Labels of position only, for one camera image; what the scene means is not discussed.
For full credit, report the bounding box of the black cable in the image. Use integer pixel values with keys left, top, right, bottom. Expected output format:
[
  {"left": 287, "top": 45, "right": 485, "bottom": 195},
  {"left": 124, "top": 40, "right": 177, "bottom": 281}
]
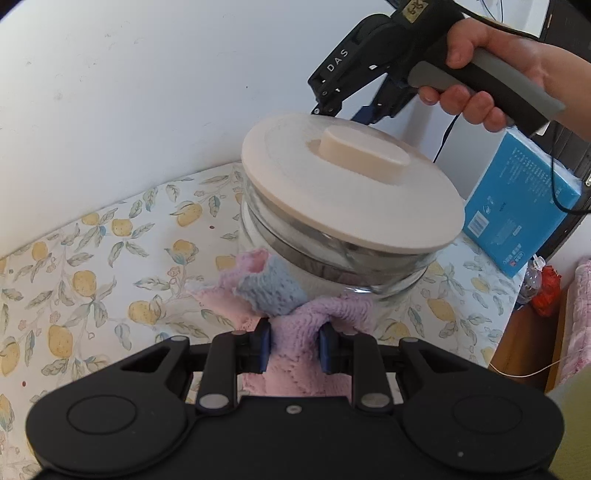
[
  {"left": 549, "top": 126, "right": 591, "bottom": 215},
  {"left": 433, "top": 113, "right": 462, "bottom": 163}
]

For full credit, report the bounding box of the black monitor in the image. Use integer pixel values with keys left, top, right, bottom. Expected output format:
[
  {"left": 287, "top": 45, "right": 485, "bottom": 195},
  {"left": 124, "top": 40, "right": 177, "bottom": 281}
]
[{"left": 538, "top": 0, "right": 591, "bottom": 261}]

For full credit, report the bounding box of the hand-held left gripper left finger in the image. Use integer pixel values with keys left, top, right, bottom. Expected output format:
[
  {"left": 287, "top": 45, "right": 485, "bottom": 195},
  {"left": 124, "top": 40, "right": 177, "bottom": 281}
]
[{"left": 121, "top": 318, "right": 273, "bottom": 415}]

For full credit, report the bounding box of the lemon print tablecloth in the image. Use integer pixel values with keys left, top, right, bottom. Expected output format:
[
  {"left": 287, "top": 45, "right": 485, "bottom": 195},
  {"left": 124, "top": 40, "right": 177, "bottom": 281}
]
[{"left": 0, "top": 161, "right": 527, "bottom": 480}]

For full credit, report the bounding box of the wooden cabinet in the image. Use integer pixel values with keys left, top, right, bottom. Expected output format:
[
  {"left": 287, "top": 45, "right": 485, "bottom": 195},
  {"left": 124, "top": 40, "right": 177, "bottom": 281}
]
[{"left": 489, "top": 288, "right": 571, "bottom": 393}]

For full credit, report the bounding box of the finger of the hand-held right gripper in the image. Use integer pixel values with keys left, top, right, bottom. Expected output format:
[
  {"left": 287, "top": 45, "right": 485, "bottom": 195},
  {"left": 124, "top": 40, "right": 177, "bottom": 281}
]
[
  {"left": 309, "top": 68, "right": 385, "bottom": 117},
  {"left": 355, "top": 76, "right": 419, "bottom": 126}
]

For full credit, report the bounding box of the person's right forearm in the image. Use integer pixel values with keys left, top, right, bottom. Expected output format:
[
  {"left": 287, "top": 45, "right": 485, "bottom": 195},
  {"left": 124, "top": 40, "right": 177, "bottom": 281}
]
[{"left": 540, "top": 39, "right": 591, "bottom": 139}]

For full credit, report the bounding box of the person's olive garment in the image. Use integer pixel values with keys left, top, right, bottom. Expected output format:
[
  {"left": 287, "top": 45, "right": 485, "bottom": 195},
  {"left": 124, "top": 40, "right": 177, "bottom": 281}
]
[{"left": 545, "top": 367, "right": 591, "bottom": 480}]

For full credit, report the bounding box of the beige round pitcher lid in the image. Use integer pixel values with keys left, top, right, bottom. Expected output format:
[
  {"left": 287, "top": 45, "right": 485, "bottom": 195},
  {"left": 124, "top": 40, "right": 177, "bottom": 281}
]
[{"left": 241, "top": 111, "right": 465, "bottom": 254}]

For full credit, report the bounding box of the glass pitcher with beige handle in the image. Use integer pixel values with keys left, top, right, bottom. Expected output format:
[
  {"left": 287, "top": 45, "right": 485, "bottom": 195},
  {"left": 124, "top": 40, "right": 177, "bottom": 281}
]
[{"left": 238, "top": 175, "right": 451, "bottom": 301}]

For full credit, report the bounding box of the blue tissue pack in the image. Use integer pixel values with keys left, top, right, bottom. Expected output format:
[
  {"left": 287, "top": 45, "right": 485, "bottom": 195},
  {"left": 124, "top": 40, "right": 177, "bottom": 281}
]
[{"left": 463, "top": 129, "right": 583, "bottom": 278}]

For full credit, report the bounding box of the pink blanket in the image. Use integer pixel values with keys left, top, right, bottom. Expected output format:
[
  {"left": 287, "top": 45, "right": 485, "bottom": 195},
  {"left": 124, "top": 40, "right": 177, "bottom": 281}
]
[{"left": 560, "top": 257, "right": 591, "bottom": 388}]

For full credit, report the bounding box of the pink grey cleaning cloth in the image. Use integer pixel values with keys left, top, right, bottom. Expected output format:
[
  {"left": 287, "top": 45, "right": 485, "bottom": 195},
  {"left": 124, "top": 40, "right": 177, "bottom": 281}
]
[{"left": 187, "top": 248, "right": 372, "bottom": 398}]

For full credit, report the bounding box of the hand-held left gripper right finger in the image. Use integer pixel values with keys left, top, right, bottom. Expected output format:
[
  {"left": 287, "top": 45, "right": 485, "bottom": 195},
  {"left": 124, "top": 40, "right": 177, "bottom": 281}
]
[{"left": 318, "top": 322, "right": 468, "bottom": 412}]

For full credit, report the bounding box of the white red printed plastic bag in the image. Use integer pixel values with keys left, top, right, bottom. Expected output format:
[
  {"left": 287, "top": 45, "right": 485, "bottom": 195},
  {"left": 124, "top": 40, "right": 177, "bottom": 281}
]
[{"left": 531, "top": 265, "right": 563, "bottom": 318}]

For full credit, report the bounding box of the clear plastic bottle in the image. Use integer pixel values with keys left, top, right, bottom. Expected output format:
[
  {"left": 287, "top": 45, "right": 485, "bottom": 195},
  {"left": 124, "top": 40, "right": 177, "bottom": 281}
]
[{"left": 516, "top": 256, "right": 546, "bottom": 305}]

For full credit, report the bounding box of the person's right hand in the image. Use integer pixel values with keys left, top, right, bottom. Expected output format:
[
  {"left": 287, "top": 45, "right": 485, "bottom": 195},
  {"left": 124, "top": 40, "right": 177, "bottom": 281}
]
[{"left": 417, "top": 17, "right": 556, "bottom": 133}]

